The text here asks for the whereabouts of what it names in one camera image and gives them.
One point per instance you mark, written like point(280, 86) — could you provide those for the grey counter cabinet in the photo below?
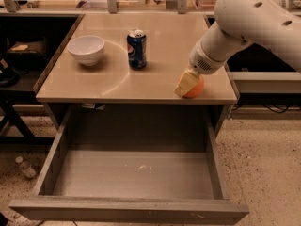
point(109, 99)

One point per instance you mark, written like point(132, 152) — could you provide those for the orange fruit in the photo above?
point(196, 87)

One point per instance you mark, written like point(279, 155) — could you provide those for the black side table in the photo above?
point(22, 64)

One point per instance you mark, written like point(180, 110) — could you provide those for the blue pepsi can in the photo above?
point(136, 44)

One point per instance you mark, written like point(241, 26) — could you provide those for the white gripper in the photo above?
point(201, 60)

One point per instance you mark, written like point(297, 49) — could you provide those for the white ceramic bowl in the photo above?
point(87, 50)

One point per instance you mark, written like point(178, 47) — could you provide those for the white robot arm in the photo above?
point(239, 24)

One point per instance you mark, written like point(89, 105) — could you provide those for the open grey top drawer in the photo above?
point(133, 163)

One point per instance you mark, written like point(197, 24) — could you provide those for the clear plastic bottle on floor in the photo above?
point(26, 168)

